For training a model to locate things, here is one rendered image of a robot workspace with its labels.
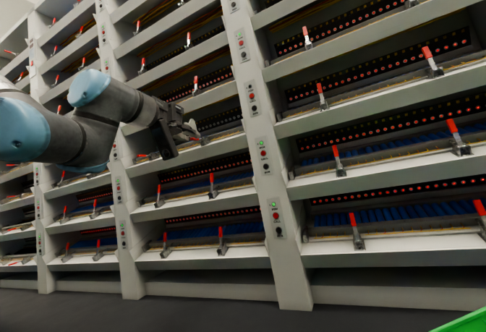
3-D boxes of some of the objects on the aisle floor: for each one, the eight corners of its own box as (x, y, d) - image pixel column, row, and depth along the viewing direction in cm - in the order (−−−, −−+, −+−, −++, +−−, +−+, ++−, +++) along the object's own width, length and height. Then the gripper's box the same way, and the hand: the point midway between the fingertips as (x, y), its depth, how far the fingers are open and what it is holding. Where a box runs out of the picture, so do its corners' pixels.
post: (47, 294, 119) (34, 5, 146) (37, 293, 123) (27, 12, 150) (87, 277, 137) (69, 22, 164) (77, 277, 141) (61, 28, 168)
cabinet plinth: (740, 325, 37) (724, 293, 38) (47, 289, 126) (46, 280, 127) (631, 280, 52) (620, 257, 52) (77, 277, 141) (77, 268, 142)
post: (312, 311, 62) (210, -168, 89) (279, 309, 66) (192, -150, 93) (320, 278, 80) (233, -112, 107) (294, 278, 84) (217, -99, 111)
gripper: (160, 90, 60) (207, 116, 79) (133, 103, 65) (184, 125, 83) (160, 118, 58) (209, 139, 76) (132, 130, 62) (184, 147, 81)
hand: (193, 138), depth 78 cm, fingers open, 3 cm apart
